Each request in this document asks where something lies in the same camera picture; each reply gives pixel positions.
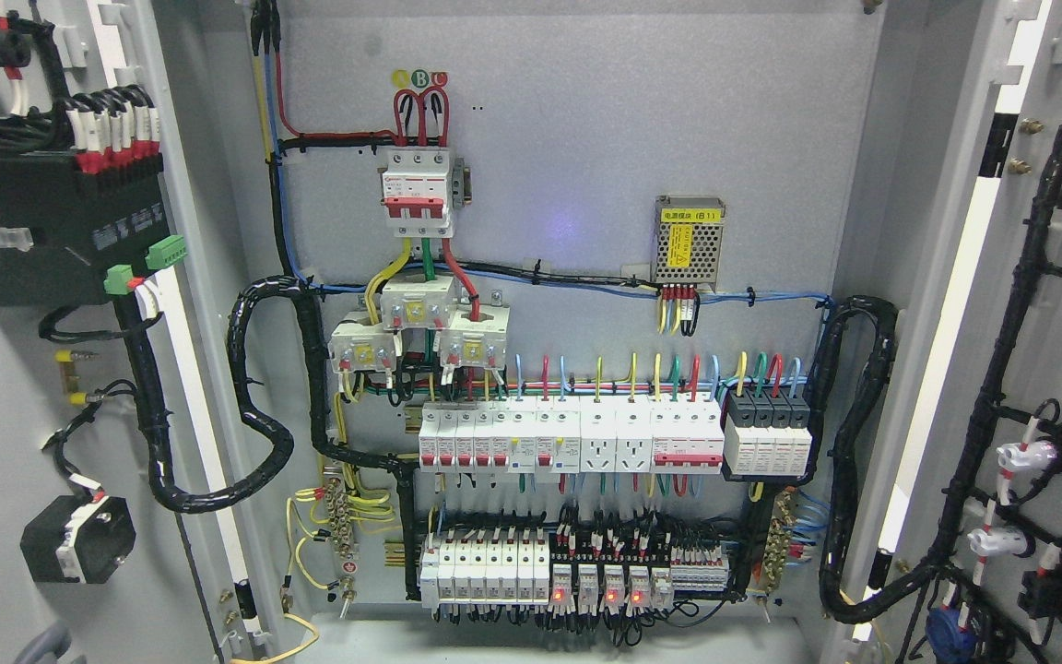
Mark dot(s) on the white socket breaker row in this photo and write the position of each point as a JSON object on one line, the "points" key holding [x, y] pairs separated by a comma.
{"points": [[572, 434]]}

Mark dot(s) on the yellow terminal post block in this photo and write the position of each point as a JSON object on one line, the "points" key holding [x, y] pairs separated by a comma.
{"points": [[66, 361]]}

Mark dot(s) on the white current transformer cluster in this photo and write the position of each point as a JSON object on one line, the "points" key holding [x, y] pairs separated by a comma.
{"points": [[411, 312]]}

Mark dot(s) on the grey cabinet door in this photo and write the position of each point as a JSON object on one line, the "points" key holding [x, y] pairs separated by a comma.
{"points": [[942, 449], [172, 599]]}

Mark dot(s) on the black digital power meter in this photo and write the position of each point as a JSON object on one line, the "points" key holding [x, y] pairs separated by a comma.
{"points": [[70, 237]]}

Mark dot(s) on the metal mesh power supply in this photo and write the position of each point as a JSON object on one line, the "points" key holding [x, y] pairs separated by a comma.
{"points": [[689, 234]]}

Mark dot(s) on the red white main breaker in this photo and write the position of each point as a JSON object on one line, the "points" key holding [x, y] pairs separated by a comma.
{"points": [[421, 190]]}

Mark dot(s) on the lower white breaker row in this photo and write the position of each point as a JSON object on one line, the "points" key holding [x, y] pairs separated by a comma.
{"points": [[486, 568]]}

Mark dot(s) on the black surge protector block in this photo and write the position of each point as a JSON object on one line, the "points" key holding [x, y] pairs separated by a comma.
{"points": [[767, 438]]}

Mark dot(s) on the white rotary selector switch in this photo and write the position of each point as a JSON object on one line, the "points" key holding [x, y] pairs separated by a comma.
{"points": [[74, 540]]}

